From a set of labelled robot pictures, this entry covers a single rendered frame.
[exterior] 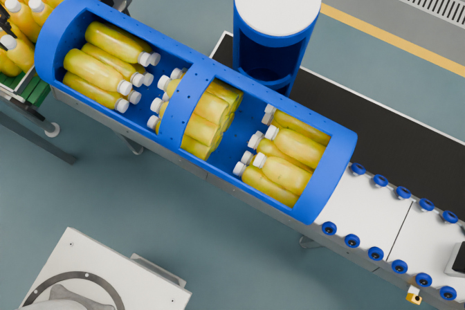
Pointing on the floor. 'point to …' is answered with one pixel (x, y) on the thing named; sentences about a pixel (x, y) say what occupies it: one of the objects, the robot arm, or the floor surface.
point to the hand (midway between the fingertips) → (3, 37)
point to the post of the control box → (34, 138)
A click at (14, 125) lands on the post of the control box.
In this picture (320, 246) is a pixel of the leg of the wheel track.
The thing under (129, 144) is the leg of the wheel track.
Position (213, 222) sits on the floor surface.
